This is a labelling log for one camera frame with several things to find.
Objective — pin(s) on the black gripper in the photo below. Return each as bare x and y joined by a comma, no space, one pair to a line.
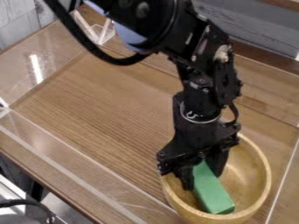
197,141

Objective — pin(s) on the clear acrylic tray wall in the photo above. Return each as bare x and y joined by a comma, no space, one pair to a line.
85,123

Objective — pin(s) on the green rectangular block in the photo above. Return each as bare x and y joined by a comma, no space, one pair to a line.
209,191

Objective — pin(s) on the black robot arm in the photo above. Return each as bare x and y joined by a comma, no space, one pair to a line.
167,26

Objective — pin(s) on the clear acrylic corner bracket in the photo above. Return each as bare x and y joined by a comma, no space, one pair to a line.
99,33

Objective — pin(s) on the brown wooden bowl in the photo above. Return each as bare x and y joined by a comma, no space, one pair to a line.
247,180

